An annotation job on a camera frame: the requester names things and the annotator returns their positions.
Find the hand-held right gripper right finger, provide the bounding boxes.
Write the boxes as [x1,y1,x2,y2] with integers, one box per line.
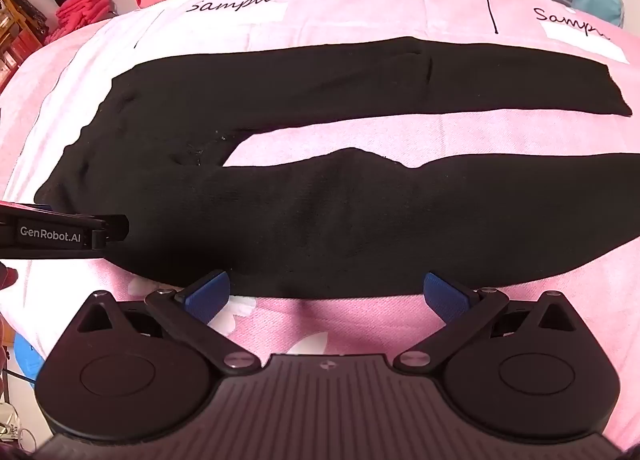
[394,272,577,374]

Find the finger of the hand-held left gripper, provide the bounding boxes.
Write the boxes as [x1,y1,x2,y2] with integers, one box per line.
[93,214,130,249]

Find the blue plastic object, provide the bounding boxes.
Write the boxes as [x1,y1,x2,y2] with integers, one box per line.
[14,333,43,393]

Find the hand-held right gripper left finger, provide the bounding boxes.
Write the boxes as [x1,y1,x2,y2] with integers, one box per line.
[75,269,261,374]

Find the wooden shelf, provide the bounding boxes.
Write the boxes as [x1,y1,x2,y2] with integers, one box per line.
[0,0,51,91]

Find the pile of pink red clothes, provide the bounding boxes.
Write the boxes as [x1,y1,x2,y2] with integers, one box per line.
[54,0,120,38]

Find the black pants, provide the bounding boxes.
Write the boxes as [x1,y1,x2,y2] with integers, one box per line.
[36,36,640,300]

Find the pink printed bed sheet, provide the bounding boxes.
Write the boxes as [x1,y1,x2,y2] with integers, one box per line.
[0,0,640,460]

